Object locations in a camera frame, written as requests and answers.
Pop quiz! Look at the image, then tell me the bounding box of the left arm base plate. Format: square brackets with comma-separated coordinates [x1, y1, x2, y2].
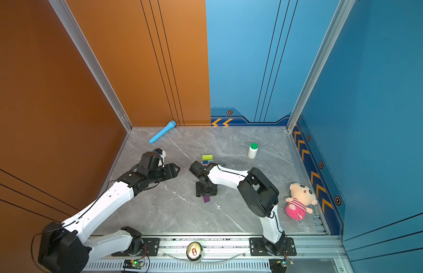
[112, 238, 160, 257]

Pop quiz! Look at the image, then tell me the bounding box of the pink plush doll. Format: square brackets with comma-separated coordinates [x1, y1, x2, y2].
[285, 183, 318, 221]

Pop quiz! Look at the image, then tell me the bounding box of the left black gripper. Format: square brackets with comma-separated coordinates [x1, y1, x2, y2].
[149, 162, 181, 185]

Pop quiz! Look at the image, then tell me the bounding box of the blue toy microphone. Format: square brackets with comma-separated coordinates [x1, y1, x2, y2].
[149, 121, 177, 144]

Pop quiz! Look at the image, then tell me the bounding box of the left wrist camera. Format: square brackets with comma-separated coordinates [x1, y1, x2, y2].
[153, 149, 166, 167]

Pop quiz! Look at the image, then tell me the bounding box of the white bottle green cap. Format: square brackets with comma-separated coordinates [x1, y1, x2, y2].
[248, 143, 259, 159]

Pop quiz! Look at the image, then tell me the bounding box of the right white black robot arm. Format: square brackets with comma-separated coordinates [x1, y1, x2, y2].
[189, 161, 286, 256]

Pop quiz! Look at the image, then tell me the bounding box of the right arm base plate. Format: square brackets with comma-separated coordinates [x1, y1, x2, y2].
[250, 236, 297, 257]

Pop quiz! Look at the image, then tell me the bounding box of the aluminium front rail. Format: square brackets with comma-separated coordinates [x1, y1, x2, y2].
[82, 234, 353, 273]

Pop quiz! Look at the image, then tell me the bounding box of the right circuit board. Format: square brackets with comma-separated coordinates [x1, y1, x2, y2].
[277, 258, 294, 267]

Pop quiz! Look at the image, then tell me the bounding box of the round emergency button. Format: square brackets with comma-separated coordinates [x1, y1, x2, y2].
[186, 242, 203, 262]

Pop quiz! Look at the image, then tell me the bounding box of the left green circuit board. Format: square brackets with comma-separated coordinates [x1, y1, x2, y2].
[122, 259, 145, 271]

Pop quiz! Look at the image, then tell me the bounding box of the lime green block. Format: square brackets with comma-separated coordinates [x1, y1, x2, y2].
[202, 155, 213, 161]

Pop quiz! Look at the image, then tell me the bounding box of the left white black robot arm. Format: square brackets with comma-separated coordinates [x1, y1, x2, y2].
[33, 149, 180, 273]

